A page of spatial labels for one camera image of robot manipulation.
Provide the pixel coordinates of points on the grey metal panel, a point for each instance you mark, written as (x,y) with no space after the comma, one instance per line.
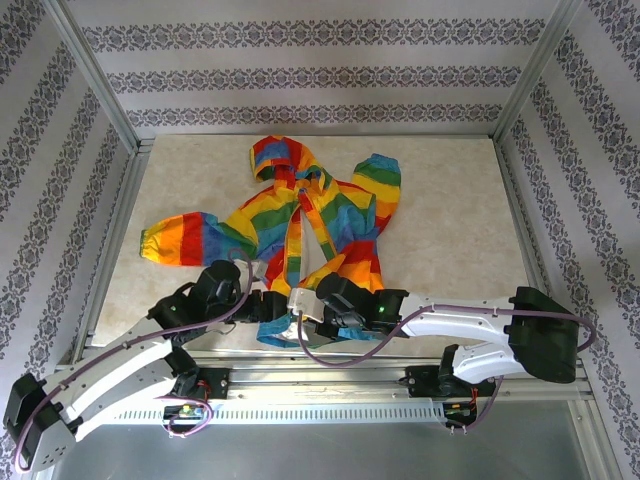
(325,450)

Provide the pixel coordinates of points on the small controller board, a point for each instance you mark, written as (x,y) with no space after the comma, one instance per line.
(460,410)
(185,411)

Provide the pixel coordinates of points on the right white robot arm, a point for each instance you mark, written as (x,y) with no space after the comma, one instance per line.
(460,325)

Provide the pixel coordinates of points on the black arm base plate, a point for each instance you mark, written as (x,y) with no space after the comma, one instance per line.
(422,380)
(215,382)

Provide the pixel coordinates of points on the rainbow striped hooded jacket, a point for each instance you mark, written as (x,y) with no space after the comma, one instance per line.
(345,200)

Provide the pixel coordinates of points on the aluminium frame post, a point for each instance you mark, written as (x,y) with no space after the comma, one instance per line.
(535,75)
(95,75)

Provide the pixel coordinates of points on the aluminium side rail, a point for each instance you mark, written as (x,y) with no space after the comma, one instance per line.
(522,225)
(117,235)

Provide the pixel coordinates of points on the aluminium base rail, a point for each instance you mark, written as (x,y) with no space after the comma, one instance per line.
(325,380)

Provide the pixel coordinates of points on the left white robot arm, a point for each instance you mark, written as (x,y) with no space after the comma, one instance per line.
(125,357)

